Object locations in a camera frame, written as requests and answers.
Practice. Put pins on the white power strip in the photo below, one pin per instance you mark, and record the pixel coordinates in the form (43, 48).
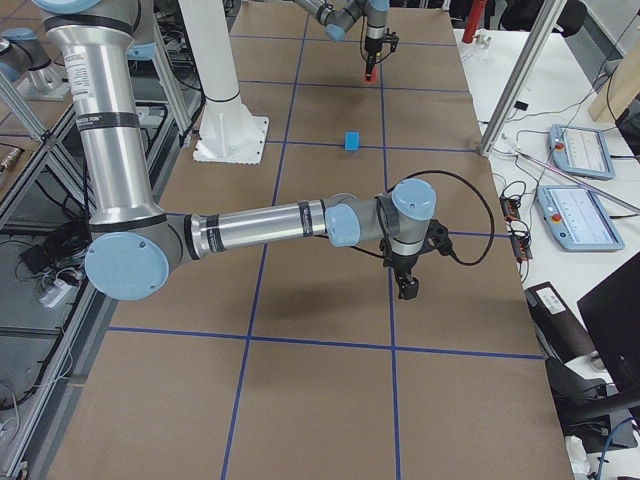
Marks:
(55, 293)

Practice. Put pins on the blue teach pendant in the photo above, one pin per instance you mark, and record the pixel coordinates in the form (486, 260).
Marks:
(577, 220)
(581, 151)

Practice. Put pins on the blue wooden block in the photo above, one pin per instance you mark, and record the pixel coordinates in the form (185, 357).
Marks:
(351, 141)

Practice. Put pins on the grey aluminium frame post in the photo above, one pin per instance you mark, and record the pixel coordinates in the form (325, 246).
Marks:
(542, 27)

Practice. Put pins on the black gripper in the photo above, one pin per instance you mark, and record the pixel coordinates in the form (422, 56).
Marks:
(404, 263)
(371, 46)

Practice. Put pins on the far blue teach pendant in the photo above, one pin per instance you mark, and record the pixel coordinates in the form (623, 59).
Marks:
(581, 151)

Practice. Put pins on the near blue teach pendant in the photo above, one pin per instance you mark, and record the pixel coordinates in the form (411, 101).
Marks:
(577, 220)

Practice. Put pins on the white camera pole base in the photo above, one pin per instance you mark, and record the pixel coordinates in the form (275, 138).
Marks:
(228, 132)

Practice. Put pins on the red wooden block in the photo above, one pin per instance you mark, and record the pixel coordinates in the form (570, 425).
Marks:
(370, 78)

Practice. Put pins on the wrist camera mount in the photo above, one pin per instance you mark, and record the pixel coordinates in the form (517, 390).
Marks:
(392, 40)
(437, 239)

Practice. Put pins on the black monitor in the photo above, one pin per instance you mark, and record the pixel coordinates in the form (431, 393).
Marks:
(610, 312)

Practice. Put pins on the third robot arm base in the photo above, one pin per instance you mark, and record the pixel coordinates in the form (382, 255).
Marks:
(25, 63)

